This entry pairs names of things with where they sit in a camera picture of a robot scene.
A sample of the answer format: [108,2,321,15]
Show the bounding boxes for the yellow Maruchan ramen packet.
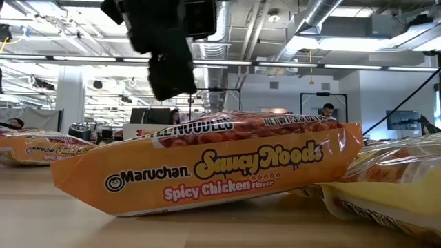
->
[299,132,441,244]

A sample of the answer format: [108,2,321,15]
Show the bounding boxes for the silver ribbed ventilation duct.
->
[275,0,345,65]
[191,0,230,110]

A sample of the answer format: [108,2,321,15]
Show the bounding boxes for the dark desk monitors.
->
[130,107,172,125]

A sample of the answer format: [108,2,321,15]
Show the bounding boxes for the yellow hanging cord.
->
[308,50,315,85]

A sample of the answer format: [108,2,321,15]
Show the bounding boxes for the dark wall monitor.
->
[385,110,422,131]

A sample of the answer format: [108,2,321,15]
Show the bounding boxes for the white structural column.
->
[54,65,86,134]

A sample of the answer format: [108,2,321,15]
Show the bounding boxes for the round ceiling detector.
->
[267,9,282,24]

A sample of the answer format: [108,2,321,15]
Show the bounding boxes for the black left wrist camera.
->
[185,0,218,41]

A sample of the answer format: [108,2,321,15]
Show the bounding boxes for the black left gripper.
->
[122,0,198,103]

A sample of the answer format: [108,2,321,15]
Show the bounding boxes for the black round bin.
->
[68,123,92,142]

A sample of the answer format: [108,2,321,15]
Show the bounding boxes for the orange Saucy Noods noodle packet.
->
[50,110,365,218]
[0,127,99,168]

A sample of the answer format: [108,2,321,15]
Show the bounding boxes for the grey partition panel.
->
[21,107,65,132]

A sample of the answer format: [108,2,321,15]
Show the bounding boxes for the black ceiling pendant fixture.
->
[0,23,11,44]

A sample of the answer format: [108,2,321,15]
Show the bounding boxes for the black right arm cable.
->
[362,67,441,136]

